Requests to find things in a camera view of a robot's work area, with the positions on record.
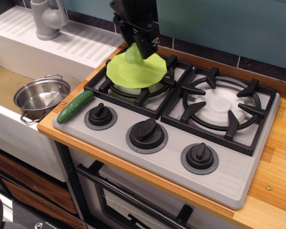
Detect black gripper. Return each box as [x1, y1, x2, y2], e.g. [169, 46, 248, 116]
[110, 0, 159, 59]

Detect green toy cauliflower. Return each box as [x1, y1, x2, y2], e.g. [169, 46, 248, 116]
[124, 42, 144, 66]

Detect lime green plate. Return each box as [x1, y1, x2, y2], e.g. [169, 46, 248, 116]
[106, 52, 167, 89]

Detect green toy pickle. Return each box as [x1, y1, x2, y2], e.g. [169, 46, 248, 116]
[56, 90, 94, 124]

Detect stainless steel pot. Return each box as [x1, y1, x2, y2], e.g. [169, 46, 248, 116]
[13, 73, 71, 124]

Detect white sink unit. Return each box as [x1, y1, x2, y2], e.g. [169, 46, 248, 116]
[0, 6, 123, 182]

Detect black left burner grate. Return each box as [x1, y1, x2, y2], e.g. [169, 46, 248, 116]
[84, 55, 194, 119]

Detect black burner grate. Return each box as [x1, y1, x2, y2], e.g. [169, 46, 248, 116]
[161, 67, 277, 156]
[84, 55, 194, 119]

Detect black left stove knob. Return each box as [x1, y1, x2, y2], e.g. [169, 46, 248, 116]
[84, 103, 117, 131]

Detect black stove knob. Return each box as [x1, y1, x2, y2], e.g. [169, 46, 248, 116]
[126, 118, 168, 154]
[181, 143, 219, 175]
[84, 103, 117, 131]

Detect grey toy faucet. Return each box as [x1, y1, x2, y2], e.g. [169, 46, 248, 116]
[31, 0, 68, 41]

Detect black middle stove knob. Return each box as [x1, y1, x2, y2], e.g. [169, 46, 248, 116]
[126, 118, 168, 154]

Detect white right burner cap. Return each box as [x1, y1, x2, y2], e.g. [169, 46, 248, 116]
[194, 87, 246, 126]

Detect black right burner grate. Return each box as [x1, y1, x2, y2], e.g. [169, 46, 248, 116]
[161, 67, 277, 156]

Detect black right stove knob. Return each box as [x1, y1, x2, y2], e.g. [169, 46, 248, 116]
[181, 143, 219, 175]

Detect grey stove top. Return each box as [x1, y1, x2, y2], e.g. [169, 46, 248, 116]
[51, 45, 282, 210]

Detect wooden drawer front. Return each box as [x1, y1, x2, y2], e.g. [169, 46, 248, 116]
[0, 150, 84, 229]

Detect black oven door handle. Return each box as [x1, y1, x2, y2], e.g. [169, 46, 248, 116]
[76, 161, 193, 229]

